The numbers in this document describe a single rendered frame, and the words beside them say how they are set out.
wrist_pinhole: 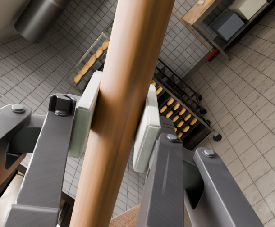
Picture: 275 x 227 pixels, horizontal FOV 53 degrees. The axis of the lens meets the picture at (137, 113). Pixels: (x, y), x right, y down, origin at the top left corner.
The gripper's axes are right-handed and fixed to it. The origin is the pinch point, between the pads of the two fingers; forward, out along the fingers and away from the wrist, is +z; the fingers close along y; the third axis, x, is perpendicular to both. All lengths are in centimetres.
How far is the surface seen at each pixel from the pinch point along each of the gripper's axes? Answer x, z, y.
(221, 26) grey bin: -6, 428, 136
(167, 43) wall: -60, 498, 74
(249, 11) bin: 27, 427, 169
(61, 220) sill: -148, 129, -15
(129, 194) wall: -176, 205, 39
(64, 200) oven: -147, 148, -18
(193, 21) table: -9, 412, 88
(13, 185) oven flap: -132, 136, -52
